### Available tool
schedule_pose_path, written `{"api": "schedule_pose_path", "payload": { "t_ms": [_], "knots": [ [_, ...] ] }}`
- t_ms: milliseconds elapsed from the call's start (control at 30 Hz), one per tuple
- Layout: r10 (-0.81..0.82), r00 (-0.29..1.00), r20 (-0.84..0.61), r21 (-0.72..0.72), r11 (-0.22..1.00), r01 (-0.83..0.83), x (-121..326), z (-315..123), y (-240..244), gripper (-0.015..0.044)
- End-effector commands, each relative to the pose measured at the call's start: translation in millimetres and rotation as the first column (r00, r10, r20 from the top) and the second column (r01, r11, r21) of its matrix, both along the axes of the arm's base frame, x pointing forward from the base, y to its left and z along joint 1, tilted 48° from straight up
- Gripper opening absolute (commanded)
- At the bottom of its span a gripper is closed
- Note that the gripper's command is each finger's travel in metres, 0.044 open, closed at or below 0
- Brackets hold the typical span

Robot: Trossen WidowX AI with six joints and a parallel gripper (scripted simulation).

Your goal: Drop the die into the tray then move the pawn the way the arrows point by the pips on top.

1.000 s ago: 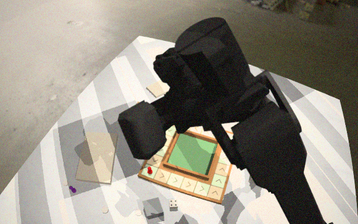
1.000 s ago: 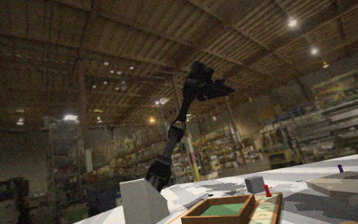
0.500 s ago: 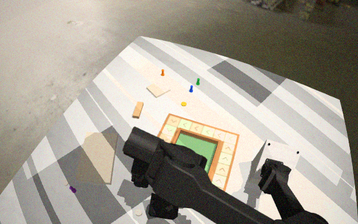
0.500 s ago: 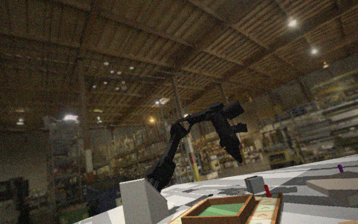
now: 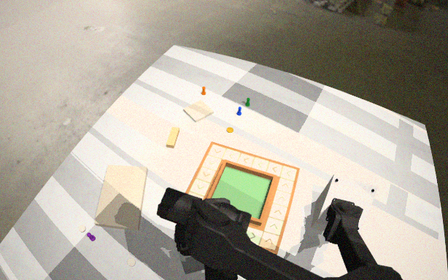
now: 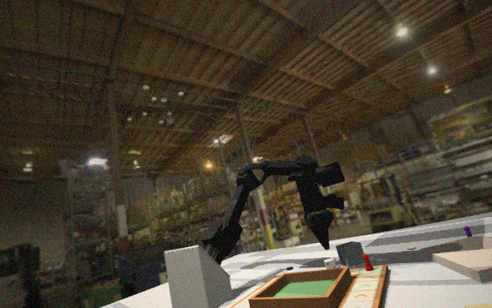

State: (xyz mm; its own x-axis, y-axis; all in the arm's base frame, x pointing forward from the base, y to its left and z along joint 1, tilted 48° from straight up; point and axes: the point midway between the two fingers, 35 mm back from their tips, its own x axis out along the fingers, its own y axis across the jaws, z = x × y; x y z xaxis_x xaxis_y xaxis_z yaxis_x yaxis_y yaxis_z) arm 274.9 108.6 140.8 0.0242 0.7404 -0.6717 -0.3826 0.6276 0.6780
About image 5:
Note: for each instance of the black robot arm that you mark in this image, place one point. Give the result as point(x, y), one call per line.
point(216, 235)

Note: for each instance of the purple pawn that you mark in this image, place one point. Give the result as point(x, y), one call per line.
point(92, 237)

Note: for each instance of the orange square board ring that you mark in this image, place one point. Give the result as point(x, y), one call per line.
point(271, 199)

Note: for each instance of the tan rectangular block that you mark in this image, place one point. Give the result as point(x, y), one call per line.
point(172, 137)

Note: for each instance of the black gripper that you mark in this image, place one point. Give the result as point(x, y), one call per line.
point(212, 274)

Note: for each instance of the beige flat square tile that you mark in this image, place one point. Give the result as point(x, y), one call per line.
point(198, 111)

